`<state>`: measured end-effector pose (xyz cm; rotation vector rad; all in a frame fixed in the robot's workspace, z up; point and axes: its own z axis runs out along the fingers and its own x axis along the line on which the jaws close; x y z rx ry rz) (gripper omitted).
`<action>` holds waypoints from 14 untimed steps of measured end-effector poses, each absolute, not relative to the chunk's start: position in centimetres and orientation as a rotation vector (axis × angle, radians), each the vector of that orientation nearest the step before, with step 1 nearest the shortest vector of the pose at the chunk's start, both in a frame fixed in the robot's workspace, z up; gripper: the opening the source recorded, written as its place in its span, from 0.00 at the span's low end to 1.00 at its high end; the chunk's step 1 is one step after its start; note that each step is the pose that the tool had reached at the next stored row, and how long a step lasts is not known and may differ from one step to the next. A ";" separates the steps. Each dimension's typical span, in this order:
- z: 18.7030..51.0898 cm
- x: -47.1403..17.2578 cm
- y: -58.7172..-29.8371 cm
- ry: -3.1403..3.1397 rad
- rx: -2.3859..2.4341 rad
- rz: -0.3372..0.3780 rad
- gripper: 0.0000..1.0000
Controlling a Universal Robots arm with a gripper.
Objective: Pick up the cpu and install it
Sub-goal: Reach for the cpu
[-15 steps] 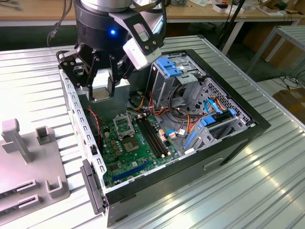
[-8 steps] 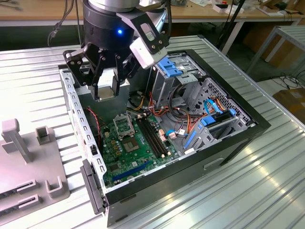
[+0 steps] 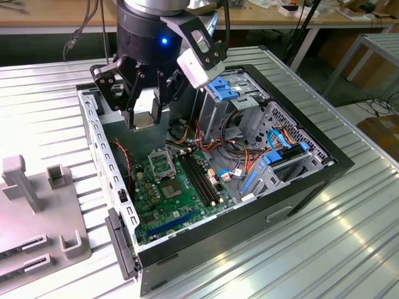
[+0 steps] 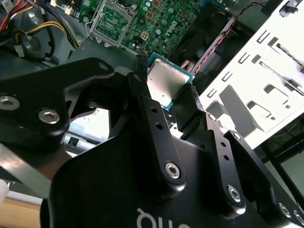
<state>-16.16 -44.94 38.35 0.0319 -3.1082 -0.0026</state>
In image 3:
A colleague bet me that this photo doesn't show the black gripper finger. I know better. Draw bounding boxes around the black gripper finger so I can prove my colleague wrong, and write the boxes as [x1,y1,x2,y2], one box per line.
[89,55,147,131]
[151,70,190,126]

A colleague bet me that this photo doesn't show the silver CPU plate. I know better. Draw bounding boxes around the silver CPU plate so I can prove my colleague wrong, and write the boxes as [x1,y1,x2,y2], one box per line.
[132,111,156,132]

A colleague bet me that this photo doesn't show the CPU socket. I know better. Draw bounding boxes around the CPU socket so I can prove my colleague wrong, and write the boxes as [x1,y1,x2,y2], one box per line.
[158,178,184,201]

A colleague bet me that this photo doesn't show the metal drive bay cage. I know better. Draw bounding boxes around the metal drive bay cage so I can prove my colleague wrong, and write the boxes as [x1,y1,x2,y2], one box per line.
[190,70,272,143]

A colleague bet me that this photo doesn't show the grey power supply unit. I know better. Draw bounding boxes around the grey power supply unit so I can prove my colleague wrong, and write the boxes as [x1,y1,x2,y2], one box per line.
[98,93,171,163]

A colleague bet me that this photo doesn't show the blue plastic drive latch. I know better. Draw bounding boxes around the blue plastic drive latch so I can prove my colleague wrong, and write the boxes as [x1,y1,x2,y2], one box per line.
[208,77,241,102]

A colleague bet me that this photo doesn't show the wooden desk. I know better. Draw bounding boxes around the wooden desk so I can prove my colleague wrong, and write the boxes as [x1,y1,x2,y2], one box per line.
[0,0,399,36]

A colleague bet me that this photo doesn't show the black RAM slot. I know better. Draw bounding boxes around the black RAM slot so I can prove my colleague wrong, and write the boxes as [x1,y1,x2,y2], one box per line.
[181,155,209,207]
[186,154,213,206]
[190,153,217,204]
[194,152,221,202]

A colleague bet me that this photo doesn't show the green motherboard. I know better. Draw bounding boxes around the green motherboard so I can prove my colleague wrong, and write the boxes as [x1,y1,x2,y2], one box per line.
[130,148,238,247]

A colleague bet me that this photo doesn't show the blue disk carrier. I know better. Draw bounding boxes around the blue disk carrier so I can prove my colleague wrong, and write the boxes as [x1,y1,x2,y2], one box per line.
[261,141,310,166]

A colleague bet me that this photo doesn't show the blue expansion slot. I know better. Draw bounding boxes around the blue expansion slot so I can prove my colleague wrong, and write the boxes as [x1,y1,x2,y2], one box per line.
[147,209,198,237]

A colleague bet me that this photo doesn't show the grey parts rack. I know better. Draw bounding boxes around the grey parts rack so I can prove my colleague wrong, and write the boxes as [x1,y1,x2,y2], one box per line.
[0,154,94,284]

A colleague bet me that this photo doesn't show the metal disk bay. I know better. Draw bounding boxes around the metal disk bay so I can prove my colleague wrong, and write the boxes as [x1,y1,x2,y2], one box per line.
[249,149,327,202]

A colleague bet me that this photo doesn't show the white flat box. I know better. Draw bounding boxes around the white flat box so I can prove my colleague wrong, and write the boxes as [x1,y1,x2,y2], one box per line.
[278,3,319,19]

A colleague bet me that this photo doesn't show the black open PC case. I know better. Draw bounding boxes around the black open PC case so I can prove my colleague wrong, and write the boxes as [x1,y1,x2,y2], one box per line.
[75,64,355,297]

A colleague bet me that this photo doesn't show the brown cardboard box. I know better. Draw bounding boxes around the brown cardboard box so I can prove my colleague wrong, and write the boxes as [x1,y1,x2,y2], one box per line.
[357,114,399,160]

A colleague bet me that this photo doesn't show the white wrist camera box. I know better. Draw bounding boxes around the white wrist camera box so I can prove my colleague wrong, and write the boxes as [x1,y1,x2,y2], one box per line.
[176,46,224,90]

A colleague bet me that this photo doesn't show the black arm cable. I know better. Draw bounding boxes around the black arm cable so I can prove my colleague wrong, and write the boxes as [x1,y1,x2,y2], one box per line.
[63,0,108,60]

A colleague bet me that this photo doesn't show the orange power wire bundle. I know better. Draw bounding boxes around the orange power wire bundle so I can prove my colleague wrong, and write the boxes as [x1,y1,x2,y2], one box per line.
[193,120,266,175]

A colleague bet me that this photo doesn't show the red black twisted wire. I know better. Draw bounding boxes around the red black twisted wire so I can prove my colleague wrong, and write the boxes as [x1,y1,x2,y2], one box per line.
[112,140,138,187]

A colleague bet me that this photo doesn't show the blue wire with plug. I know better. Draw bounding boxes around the blue wire with plug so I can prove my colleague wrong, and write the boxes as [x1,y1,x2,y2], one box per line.
[216,168,247,182]

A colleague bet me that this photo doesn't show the blue looped data wire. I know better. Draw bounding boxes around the blue looped data wire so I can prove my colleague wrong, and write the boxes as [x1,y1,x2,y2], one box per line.
[266,128,296,151]

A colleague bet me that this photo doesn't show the blue plastic bay rail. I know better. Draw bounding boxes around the blue plastic bay rail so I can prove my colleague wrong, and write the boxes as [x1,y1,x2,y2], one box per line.
[239,161,266,201]

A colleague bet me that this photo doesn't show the white metal frame table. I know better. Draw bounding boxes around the white metal frame table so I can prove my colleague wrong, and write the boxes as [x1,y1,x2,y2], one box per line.
[322,32,399,105]

